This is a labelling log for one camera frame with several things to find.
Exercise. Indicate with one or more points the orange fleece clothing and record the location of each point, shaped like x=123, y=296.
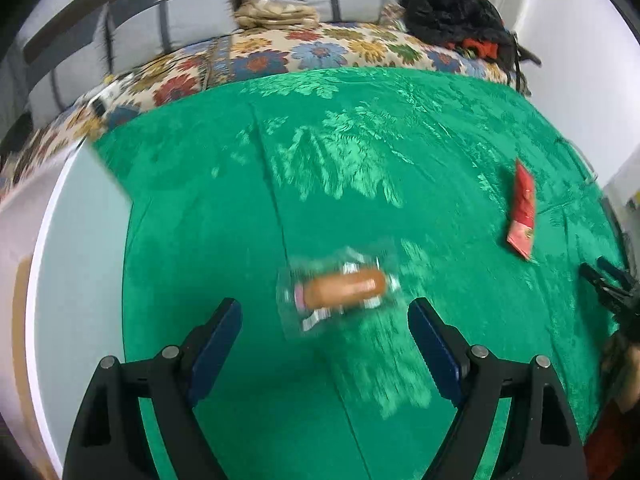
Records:
x=615, y=445

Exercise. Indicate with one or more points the orange sausage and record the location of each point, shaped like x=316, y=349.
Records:
x=345, y=287

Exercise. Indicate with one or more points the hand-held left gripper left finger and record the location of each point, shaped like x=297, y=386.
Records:
x=217, y=350

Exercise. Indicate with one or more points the red snack packet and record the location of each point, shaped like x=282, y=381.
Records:
x=522, y=210

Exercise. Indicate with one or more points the grey sofa cushions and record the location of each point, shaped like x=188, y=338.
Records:
x=55, y=35

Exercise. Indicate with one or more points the rimless eyeglasses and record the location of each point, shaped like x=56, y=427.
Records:
x=575, y=146

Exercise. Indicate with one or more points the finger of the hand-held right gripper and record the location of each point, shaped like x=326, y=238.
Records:
x=617, y=272
x=602, y=285

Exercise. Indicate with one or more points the person's right hand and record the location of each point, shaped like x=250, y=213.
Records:
x=622, y=370

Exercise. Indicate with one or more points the orange-red garment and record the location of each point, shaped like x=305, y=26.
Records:
x=482, y=49

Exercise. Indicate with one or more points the beige folded cloth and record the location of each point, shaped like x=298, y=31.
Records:
x=275, y=12

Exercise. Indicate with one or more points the floral bedsheet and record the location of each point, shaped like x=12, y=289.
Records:
x=280, y=55

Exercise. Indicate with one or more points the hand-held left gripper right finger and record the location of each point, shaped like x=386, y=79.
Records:
x=435, y=350

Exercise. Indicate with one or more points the white rectangular box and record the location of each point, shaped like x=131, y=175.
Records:
x=80, y=285

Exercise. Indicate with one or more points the black jacket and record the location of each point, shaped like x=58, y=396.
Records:
x=450, y=10

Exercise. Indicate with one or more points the green patterned blanket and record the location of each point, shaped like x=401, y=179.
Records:
x=350, y=160

